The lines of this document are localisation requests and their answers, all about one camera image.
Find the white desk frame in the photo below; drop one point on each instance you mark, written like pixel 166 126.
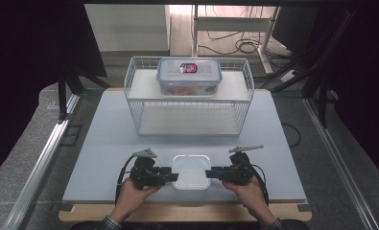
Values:
pixel 232 24

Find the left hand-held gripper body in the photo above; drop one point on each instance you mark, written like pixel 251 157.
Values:
pixel 142 174

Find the dark curtain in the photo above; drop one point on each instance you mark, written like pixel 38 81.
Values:
pixel 366 80
pixel 20 80

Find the clear container with blue lid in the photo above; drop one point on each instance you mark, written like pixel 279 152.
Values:
pixel 177 76

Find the orange food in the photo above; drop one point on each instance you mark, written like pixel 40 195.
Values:
pixel 184 91

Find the person's right hand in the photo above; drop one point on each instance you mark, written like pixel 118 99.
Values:
pixel 254 198

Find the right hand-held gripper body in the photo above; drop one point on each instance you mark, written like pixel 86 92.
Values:
pixel 240 172

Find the black metal stand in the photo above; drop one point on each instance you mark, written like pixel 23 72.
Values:
pixel 62 102
pixel 321 96

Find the person's left hand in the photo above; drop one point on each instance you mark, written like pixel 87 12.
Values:
pixel 131 198

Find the aluminium rail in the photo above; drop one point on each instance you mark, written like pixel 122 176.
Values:
pixel 340 163
pixel 40 169

